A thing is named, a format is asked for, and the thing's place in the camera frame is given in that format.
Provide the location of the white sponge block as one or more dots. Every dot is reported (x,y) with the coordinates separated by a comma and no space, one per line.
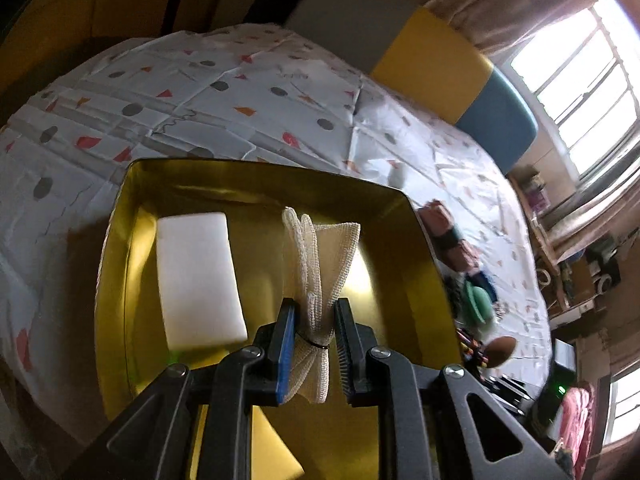
(199,297)

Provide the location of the pink rolled towel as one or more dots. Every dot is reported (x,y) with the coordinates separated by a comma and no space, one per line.
(451,247)

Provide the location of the brown egg makeup sponge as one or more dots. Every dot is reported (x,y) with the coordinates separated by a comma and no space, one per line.
(499,350)

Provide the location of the grey yellow blue sofa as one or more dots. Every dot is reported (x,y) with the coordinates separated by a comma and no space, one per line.
(408,49)

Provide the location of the green powder puff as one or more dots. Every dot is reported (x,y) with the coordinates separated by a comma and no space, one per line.
(477,307)

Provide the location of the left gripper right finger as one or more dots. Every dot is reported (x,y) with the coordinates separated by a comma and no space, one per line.
(353,341)

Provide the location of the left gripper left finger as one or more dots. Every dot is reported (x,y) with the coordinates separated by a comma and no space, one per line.
(277,342)

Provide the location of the wooden side shelf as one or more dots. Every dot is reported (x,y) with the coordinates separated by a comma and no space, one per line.
(567,286)

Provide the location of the patterned white tablecloth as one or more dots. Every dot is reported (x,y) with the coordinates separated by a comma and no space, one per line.
(250,92)

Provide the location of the gold metal tin box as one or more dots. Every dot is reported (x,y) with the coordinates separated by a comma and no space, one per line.
(152,394)

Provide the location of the yellow sponge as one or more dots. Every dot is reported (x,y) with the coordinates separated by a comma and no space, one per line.
(271,458)

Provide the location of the cream mesh cloth bundle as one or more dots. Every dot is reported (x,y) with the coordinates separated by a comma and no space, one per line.
(316,263)

